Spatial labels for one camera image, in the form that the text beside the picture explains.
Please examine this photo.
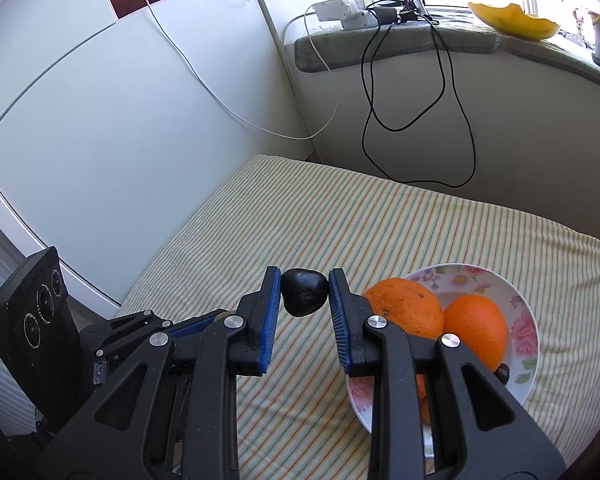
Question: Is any small figurine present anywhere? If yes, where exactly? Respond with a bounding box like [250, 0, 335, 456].
[572, 7, 588, 43]

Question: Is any white refrigerator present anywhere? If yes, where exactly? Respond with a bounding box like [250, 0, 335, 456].
[0, 0, 317, 321]

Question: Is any speckled large orange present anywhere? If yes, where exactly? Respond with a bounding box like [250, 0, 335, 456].
[362, 277, 446, 341]

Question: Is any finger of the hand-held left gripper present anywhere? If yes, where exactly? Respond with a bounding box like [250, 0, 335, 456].
[95, 310, 231, 361]

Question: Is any black adapter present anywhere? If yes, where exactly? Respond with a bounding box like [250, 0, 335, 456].
[377, 5, 416, 23]

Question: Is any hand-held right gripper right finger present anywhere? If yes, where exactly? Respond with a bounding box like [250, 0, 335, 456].
[328, 267, 567, 480]

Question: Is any white adapter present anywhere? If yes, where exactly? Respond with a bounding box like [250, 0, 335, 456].
[342, 9, 381, 31]

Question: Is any black cable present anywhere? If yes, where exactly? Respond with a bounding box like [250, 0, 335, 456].
[361, 7, 477, 188]

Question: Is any striped cloth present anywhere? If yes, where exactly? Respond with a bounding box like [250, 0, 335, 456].
[115, 154, 600, 480]

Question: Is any yellow bowl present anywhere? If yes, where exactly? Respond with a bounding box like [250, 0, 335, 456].
[467, 1, 561, 42]

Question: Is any white cable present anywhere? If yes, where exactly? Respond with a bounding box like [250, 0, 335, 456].
[132, 0, 341, 141]

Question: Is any smooth large orange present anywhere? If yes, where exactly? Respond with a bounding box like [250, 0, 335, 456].
[442, 294, 510, 373]

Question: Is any white power strip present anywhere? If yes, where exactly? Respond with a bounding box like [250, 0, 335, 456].
[314, 0, 366, 22]

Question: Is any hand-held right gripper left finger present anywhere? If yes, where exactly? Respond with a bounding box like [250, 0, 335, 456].
[37, 266, 283, 480]

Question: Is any floral white plate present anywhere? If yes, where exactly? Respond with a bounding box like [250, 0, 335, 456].
[345, 263, 540, 458]

